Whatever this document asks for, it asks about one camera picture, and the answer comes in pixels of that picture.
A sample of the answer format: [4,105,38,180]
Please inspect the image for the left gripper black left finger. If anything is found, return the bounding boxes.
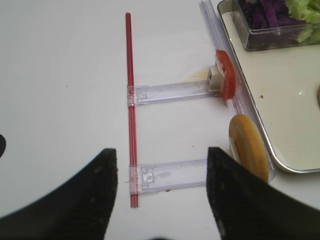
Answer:
[0,148,118,240]

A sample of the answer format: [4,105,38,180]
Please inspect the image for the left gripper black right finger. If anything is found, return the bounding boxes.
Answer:
[206,147,320,240]

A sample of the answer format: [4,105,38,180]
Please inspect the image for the white pusher block tomato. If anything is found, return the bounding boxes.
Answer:
[207,56,226,94]

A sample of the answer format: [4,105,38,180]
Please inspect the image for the upright tomato slice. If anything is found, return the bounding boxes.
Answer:
[215,49,236,101]

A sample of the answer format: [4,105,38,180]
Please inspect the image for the green lettuce leaves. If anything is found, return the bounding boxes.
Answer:
[286,0,320,45]

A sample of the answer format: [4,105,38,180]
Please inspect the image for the left red strip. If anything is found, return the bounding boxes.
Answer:
[125,11,141,208]

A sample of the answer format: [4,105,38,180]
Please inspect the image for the upright bun half left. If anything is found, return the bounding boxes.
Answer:
[228,114,270,183]

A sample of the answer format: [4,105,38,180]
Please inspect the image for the cream metal tray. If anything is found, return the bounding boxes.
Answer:
[217,0,320,174]

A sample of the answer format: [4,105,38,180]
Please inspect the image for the clear plastic salad container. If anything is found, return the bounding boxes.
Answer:
[231,0,320,51]

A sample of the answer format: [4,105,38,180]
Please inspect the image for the purple cabbage pieces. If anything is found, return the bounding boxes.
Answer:
[232,0,307,51]

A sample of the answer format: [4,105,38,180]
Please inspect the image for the left lower clear cross rail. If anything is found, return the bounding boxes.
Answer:
[128,159,207,195]

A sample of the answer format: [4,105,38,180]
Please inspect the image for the clear cross rail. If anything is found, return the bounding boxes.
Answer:
[128,159,207,195]
[127,80,220,107]

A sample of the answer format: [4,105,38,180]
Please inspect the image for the left upper clear cross rail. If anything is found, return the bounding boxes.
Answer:
[127,80,220,107]

